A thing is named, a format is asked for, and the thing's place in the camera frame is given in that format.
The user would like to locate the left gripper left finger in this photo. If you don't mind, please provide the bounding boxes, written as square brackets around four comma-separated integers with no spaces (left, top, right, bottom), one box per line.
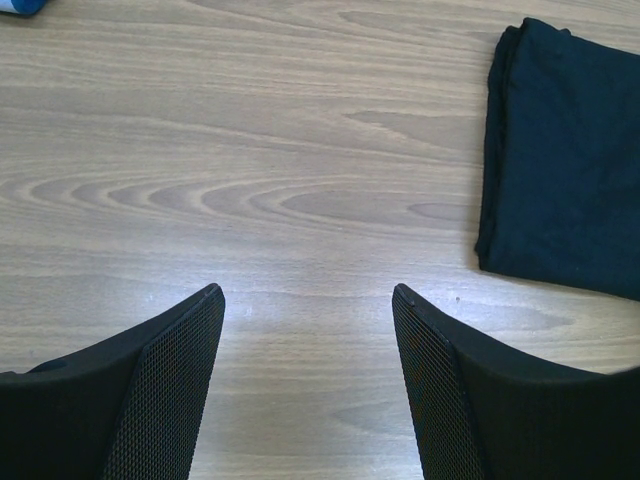
[1,284,225,479]

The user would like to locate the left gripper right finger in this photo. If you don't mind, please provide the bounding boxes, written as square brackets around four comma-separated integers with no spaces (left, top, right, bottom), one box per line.
[392,284,639,479]

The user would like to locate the black t-shirt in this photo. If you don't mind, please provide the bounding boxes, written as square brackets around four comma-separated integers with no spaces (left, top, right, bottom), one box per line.
[475,18,639,300]

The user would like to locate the folded blue cartoon t-shirt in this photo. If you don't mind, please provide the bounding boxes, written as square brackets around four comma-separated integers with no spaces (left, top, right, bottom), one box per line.
[0,0,48,16]

